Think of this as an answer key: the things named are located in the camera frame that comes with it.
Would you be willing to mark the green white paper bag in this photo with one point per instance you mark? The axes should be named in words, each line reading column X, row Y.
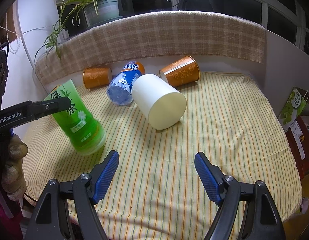
column 296, row 105

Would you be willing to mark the red printed box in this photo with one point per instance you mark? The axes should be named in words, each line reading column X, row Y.
column 298, row 139

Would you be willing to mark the potted spider plant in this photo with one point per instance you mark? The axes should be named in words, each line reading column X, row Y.
column 96, row 12

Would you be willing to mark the orange paper cup left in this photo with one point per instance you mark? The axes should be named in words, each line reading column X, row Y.
column 96, row 77

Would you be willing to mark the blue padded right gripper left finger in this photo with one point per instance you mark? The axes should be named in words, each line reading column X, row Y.
column 50, row 218

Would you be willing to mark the blue plastic bottle cup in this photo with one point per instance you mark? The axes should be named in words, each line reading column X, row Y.
column 119, row 90

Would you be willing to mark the white cylindrical cup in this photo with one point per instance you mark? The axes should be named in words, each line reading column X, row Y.
column 161, row 104

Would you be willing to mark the orange paper cup right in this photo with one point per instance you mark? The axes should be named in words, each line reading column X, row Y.
column 181, row 72

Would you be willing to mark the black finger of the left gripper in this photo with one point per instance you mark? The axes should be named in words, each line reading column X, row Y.
column 29, row 111

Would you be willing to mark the yellow striped table cloth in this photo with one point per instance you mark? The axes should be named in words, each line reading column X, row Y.
column 156, row 192

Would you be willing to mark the orange paper cup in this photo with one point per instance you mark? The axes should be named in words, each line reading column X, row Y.
column 181, row 72
column 96, row 77

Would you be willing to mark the gloved hand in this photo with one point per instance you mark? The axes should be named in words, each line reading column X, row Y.
column 13, row 181

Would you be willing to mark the beige plaid windowsill cloth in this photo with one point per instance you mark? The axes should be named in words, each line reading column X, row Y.
column 164, row 33

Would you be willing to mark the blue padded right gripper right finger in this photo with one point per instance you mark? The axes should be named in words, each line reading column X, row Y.
column 261, row 219

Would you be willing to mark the green tea cup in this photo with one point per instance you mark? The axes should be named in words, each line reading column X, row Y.
column 85, row 132

